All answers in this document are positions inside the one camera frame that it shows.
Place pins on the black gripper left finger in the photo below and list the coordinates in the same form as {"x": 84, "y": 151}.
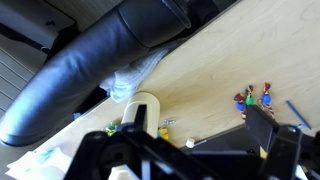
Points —
{"x": 140, "y": 150}

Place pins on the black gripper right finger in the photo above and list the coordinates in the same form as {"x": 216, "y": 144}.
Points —
{"x": 283, "y": 146}

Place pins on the small yellow object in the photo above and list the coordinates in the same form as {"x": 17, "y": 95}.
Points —
{"x": 163, "y": 133}

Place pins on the blue pen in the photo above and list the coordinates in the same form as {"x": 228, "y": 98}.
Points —
{"x": 297, "y": 114}

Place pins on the small metal clip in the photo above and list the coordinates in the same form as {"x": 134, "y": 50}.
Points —
{"x": 169, "y": 121}

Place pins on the cream water bottle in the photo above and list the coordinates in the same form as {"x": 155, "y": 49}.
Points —
{"x": 151, "y": 106}

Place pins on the small white cap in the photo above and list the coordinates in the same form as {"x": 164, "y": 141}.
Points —
{"x": 190, "y": 143}

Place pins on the colourful bead toy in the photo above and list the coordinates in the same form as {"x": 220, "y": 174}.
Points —
{"x": 248, "y": 99}

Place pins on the black chair back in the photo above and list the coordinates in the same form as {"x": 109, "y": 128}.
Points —
{"x": 83, "y": 66}

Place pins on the white papers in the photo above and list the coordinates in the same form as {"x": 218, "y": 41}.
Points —
{"x": 40, "y": 163}

